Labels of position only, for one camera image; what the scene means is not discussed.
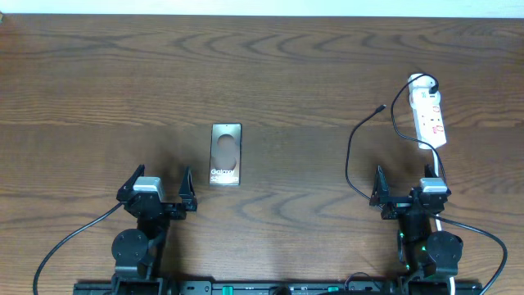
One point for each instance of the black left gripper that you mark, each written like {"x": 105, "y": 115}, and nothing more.
{"x": 187, "y": 204}

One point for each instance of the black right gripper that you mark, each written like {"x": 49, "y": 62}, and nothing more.
{"x": 397, "y": 206}

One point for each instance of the gold Samsung Galaxy smartphone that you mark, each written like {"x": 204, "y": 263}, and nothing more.
{"x": 225, "y": 154}

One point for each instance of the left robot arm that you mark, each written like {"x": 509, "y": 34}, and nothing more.
{"x": 138, "y": 251}

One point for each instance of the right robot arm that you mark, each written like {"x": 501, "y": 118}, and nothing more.
{"x": 431, "y": 257}

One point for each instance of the white power strip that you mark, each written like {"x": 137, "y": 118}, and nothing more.
{"x": 424, "y": 99}

